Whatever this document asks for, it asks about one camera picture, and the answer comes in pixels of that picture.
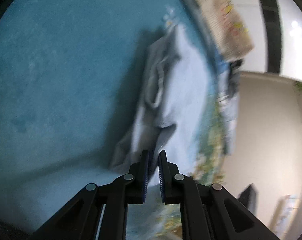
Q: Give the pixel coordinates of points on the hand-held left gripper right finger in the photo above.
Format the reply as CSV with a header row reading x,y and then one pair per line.
x,y
161,175

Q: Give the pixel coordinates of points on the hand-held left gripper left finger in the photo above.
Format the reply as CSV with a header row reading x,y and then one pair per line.
x,y
146,175

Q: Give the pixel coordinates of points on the light blue garment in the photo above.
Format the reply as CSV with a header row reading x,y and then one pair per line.
x,y
181,92

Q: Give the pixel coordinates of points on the blue floral quilt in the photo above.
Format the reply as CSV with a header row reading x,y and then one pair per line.
x,y
232,120

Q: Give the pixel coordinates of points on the black furniture piece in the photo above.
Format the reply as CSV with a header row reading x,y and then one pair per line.
x,y
249,197

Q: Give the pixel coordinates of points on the dark grey garment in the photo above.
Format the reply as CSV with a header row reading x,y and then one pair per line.
x,y
234,80

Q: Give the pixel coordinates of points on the pale framed board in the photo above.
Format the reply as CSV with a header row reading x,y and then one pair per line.
x,y
287,212

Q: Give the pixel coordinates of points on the teal floral bed sheet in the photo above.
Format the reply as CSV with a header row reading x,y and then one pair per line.
x,y
53,67

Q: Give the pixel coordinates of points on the beige knit sweater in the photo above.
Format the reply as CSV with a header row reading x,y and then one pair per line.
x,y
225,27

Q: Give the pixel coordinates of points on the white wardrobe with black stripe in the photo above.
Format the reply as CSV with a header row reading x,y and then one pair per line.
x,y
290,42

